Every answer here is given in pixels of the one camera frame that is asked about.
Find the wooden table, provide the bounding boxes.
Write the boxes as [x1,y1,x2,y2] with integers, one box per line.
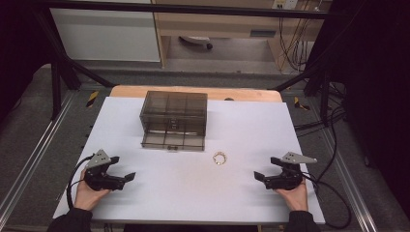
[109,84,284,103]

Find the small metal ring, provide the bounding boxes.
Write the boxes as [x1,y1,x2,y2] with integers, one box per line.
[212,151,228,166]

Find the smoky clear drawer box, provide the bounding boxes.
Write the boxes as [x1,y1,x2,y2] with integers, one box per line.
[138,90,209,137]

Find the black metal frame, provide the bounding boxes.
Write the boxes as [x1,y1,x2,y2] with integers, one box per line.
[30,0,344,127]

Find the aluminium rail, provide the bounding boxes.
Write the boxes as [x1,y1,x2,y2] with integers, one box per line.
[0,91,80,220]
[317,127,379,232]

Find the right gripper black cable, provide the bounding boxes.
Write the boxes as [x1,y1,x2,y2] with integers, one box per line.
[301,172,353,231]

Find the person's left hand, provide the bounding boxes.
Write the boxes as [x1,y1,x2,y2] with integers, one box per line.
[73,168,112,213]

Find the white cabinet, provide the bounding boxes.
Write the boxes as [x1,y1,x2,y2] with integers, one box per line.
[49,0,161,63]

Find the person's right hand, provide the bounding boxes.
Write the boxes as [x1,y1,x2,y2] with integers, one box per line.
[274,177,309,213]

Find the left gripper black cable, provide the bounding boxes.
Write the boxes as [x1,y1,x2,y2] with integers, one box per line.
[65,154,97,211]

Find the black floor cables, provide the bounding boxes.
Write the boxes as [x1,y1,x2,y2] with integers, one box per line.
[293,81,349,182]

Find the wall power outlet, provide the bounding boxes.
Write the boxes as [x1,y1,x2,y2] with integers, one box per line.
[271,0,299,11]

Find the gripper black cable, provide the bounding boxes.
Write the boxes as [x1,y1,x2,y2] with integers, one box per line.
[65,154,97,211]
[301,172,353,231]

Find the white table sheet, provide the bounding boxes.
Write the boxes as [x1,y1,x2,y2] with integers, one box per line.
[52,96,327,225]

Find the office chair base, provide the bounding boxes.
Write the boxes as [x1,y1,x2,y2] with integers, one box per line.
[178,35,215,51]

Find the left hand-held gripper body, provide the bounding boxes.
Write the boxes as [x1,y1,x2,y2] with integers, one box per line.
[83,149,126,192]

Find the hanging cable bundle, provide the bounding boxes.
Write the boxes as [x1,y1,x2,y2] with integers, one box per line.
[277,0,323,73]

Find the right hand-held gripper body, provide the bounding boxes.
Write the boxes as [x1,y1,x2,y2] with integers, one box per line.
[263,151,318,191]

